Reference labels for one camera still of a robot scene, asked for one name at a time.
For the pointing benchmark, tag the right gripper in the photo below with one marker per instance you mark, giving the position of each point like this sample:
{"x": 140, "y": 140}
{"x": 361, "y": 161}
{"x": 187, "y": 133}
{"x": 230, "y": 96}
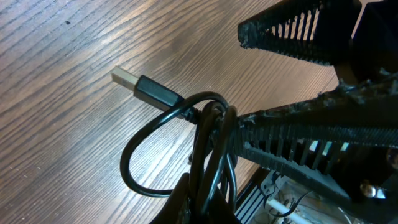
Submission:
{"x": 343, "y": 143}

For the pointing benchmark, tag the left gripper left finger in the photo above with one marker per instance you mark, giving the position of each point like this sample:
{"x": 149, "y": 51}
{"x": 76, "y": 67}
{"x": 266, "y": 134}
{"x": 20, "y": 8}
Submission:
{"x": 176, "y": 210}

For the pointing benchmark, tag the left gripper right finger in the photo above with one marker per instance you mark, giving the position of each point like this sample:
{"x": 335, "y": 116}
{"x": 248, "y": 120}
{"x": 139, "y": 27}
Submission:
{"x": 219, "y": 212}

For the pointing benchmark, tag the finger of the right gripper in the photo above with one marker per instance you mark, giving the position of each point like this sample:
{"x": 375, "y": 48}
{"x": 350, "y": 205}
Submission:
{"x": 289, "y": 31}

